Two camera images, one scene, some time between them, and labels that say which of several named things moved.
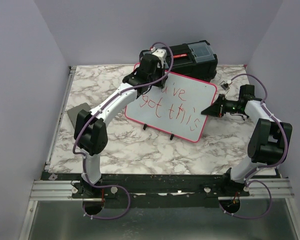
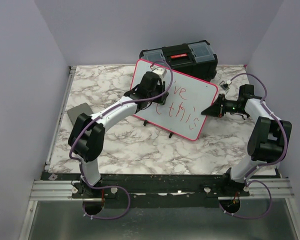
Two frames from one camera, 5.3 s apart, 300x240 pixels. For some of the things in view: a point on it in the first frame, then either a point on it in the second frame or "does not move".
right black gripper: x=215 y=109 does not move
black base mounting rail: x=153 y=191 does not move
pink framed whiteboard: x=175 y=107 does not move
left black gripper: x=160 y=70 → x=160 y=86
